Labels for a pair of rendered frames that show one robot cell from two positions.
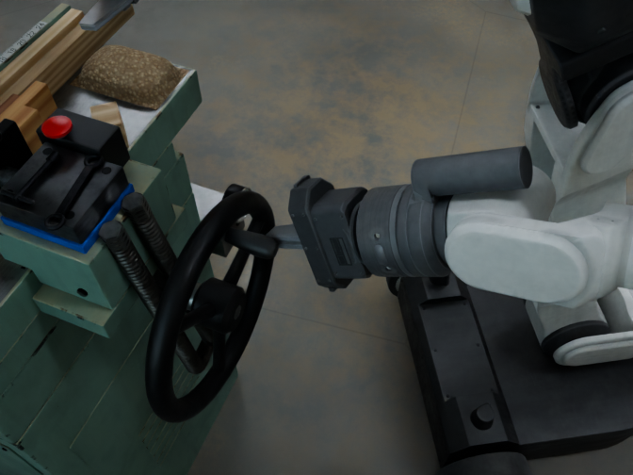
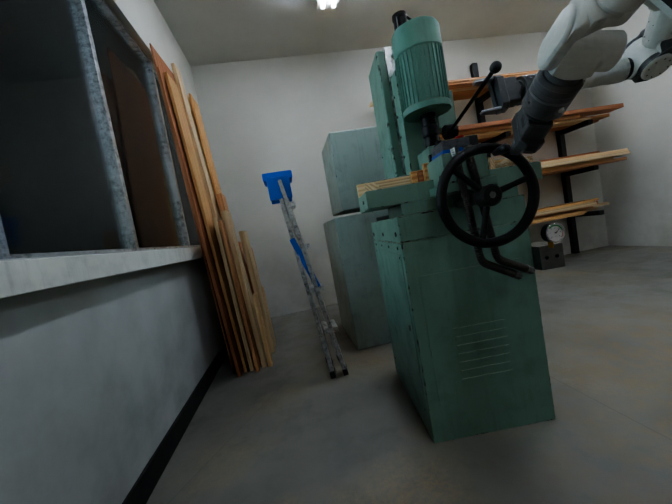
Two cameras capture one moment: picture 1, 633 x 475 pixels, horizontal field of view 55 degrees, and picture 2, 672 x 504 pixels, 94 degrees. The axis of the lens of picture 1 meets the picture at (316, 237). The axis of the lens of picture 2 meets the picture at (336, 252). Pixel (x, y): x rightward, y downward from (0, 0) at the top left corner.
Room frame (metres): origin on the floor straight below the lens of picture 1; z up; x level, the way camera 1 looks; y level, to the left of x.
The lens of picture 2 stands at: (-0.38, -0.50, 0.79)
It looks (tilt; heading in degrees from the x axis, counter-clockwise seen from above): 4 degrees down; 66
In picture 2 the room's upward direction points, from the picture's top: 10 degrees counter-clockwise
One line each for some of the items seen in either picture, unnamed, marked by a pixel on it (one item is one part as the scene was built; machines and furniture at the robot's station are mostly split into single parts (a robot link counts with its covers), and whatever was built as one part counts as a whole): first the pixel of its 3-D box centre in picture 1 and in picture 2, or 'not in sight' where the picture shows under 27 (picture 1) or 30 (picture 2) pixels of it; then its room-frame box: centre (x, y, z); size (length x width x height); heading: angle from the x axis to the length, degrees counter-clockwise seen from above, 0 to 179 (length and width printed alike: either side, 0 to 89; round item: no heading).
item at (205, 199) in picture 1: (205, 218); (540, 255); (0.69, 0.20, 0.58); 0.12 x 0.08 x 0.08; 68
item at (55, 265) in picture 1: (86, 221); (456, 169); (0.42, 0.26, 0.91); 0.15 x 0.14 x 0.09; 158
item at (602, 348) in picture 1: (586, 314); not in sight; (0.66, -0.59, 0.28); 0.21 x 0.20 x 0.13; 98
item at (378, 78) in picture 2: not in sight; (406, 138); (0.61, 0.70, 1.16); 0.22 x 0.22 x 0.72; 68
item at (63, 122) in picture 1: (56, 126); not in sight; (0.46, 0.27, 1.02); 0.03 x 0.03 x 0.01
